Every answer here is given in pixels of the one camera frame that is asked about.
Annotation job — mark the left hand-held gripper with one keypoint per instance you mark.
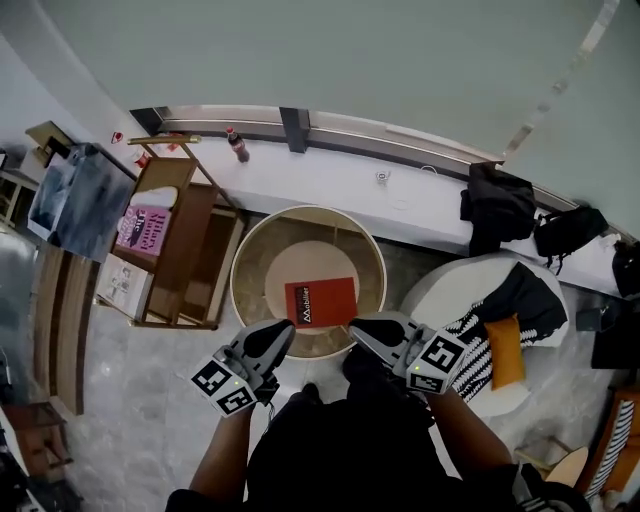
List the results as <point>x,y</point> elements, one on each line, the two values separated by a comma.
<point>220,385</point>

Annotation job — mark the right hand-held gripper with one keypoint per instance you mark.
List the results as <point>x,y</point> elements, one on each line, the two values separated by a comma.
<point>440,360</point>

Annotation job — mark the white beanbag chair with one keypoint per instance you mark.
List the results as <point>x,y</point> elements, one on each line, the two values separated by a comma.
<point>435,295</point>

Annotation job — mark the red book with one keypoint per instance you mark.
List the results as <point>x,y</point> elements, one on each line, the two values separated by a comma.
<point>325,300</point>

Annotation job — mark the person's left forearm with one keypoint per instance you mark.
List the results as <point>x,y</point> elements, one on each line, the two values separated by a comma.
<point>225,450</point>

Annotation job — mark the person's right forearm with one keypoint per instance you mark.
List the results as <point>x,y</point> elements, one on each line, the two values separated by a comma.
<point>465,430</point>

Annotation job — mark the white book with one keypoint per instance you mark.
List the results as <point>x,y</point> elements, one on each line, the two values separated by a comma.
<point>122,285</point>

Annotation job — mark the pink magazine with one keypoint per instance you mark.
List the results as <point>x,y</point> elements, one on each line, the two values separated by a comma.
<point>145,230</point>

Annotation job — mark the person's left shoe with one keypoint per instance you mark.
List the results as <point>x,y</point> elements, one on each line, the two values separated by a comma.
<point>312,392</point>

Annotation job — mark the round glass top side table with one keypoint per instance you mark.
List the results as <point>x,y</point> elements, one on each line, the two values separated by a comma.
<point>300,260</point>

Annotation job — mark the person's black clothing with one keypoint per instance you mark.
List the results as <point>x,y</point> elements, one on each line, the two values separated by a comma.
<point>340,450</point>

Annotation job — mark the orange cushion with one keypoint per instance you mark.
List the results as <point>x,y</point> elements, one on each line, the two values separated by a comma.
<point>505,355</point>

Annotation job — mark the wooden shelf cart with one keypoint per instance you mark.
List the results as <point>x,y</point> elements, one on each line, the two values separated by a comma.
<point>185,240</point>

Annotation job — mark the black white patterned blanket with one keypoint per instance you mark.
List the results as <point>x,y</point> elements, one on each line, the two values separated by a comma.
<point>530,300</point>

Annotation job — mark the small clear cup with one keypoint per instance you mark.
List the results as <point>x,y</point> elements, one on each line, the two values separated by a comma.
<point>382,176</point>

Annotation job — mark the white window ledge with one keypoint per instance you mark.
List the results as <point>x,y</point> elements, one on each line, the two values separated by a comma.
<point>325,180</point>

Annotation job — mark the black crumpled bag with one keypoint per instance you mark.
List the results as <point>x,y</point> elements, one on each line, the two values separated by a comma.
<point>497,205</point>

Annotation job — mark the cream pouch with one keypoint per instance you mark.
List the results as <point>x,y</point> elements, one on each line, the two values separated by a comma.
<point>155,196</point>

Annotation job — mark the cola bottle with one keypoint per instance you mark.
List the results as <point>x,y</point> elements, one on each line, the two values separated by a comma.
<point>239,147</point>

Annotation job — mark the long wooden slat bench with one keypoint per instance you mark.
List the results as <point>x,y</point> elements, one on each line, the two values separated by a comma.
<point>65,325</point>

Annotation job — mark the small grey bin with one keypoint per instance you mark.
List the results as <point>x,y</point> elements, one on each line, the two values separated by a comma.
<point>595,317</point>

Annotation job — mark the black backpack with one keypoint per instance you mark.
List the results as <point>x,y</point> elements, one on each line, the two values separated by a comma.
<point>570,230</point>

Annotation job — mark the red white cup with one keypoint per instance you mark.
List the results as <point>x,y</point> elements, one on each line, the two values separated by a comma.
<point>142,159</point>

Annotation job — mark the oval wooden coffee table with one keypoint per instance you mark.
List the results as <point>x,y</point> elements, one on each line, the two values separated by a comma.
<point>570,465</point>

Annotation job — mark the black garment with white stripes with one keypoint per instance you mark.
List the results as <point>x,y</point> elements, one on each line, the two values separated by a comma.
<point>550,495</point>

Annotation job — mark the blue grey marbled box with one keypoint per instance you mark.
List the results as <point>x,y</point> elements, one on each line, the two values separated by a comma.
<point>80,200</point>

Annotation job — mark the tall black cabinet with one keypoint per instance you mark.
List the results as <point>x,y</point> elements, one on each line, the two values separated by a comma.
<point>620,345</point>

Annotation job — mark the black boxy bag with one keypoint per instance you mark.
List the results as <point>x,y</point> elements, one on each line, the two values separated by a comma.
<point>627,270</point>

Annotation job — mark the brown wooden stool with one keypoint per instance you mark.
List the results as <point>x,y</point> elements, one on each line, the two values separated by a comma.
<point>35,435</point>

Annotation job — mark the grey roller blind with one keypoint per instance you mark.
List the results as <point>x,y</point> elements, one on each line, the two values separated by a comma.
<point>600,125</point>
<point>300,50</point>

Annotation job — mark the olive chair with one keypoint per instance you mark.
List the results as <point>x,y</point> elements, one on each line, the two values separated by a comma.
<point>47,132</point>

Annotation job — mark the dark window frame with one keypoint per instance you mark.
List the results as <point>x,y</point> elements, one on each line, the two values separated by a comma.
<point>295,130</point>

